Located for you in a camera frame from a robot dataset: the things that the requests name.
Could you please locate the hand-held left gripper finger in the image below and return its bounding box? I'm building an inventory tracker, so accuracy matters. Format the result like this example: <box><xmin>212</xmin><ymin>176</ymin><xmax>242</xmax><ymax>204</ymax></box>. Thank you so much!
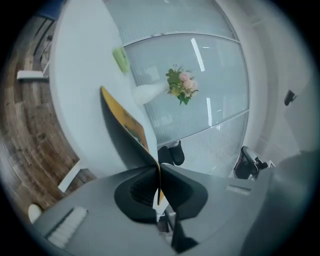
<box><xmin>32</xmin><ymin>165</ymin><xmax>176</xmax><ymax>256</ymax></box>

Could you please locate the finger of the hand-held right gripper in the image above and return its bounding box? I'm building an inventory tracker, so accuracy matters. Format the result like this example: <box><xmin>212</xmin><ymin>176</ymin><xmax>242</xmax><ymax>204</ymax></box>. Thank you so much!
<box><xmin>159</xmin><ymin>164</ymin><xmax>267</xmax><ymax>256</ymax></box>

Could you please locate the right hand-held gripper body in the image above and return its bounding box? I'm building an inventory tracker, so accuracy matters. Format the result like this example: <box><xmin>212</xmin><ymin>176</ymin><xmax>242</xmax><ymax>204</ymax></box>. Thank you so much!
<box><xmin>233</xmin><ymin>145</ymin><xmax>276</xmax><ymax>181</ymax></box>

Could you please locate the yellow thin book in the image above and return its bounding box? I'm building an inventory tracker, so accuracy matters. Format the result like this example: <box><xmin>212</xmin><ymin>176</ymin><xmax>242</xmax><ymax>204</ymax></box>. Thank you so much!
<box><xmin>99</xmin><ymin>85</ymin><xmax>166</xmax><ymax>206</ymax></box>

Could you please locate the white round object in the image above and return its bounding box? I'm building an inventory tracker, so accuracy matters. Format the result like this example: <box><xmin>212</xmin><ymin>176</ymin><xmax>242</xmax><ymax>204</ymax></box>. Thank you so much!
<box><xmin>27</xmin><ymin>203</ymin><xmax>43</xmax><ymax>224</ymax></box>

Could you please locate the black office chair with headrest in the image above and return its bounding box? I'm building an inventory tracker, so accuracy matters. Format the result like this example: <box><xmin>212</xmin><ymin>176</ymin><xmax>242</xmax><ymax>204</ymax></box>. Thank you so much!
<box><xmin>157</xmin><ymin>139</ymin><xmax>186</xmax><ymax>167</ymax></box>

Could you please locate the pink flower bouquet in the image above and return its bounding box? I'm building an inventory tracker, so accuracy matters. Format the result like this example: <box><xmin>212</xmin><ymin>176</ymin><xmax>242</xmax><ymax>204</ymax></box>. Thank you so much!
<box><xmin>165</xmin><ymin>64</ymin><xmax>200</xmax><ymax>106</ymax></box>

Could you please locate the white vase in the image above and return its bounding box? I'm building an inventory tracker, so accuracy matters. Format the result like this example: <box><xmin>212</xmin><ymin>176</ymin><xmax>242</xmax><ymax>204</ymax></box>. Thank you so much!
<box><xmin>131</xmin><ymin>81</ymin><xmax>170</xmax><ymax>105</ymax></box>

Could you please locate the white table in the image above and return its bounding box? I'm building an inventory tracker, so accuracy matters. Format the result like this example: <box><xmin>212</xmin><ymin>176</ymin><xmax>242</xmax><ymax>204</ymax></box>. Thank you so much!
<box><xmin>16</xmin><ymin>0</ymin><xmax>166</xmax><ymax>194</ymax></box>

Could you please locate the light green box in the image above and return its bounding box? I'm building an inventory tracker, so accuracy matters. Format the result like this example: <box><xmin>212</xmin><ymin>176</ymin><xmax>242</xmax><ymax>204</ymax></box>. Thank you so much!
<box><xmin>112</xmin><ymin>46</ymin><xmax>131</xmax><ymax>74</ymax></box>

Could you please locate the black wall camera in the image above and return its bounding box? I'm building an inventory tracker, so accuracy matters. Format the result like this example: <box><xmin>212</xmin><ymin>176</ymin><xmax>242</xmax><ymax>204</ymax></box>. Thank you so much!
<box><xmin>284</xmin><ymin>89</ymin><xmax>298</xmax><ymax>107</ymax></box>

